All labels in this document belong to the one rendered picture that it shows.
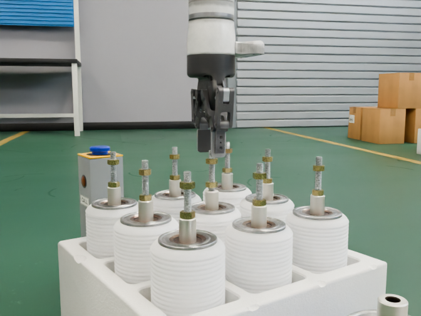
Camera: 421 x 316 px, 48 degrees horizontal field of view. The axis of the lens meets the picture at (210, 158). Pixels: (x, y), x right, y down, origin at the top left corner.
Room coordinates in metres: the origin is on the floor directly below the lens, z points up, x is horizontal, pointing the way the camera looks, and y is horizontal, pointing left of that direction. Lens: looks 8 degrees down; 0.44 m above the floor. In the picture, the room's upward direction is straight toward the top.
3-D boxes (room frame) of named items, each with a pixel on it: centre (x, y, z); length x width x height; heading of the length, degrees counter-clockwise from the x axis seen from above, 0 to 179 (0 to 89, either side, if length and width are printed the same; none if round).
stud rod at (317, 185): (0.71, -0.17, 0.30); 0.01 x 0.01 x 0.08
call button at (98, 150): (0.94, 0.22, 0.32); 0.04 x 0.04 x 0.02
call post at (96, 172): (0.94, 0.22, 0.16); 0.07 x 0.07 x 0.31; 34
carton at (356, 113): (4.44, -1.50, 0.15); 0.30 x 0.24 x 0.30; 101
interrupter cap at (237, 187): (0.90, -0.03, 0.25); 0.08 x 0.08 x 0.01
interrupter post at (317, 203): (0.71, -0.17, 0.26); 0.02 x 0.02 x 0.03
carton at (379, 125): (4.12, -1.52, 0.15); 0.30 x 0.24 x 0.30; 11
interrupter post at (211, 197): (0.74, 0.00, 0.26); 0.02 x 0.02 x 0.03
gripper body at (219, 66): (0.74, 0.00, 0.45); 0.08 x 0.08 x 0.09
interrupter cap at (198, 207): (0.74, 0.00, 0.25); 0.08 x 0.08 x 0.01
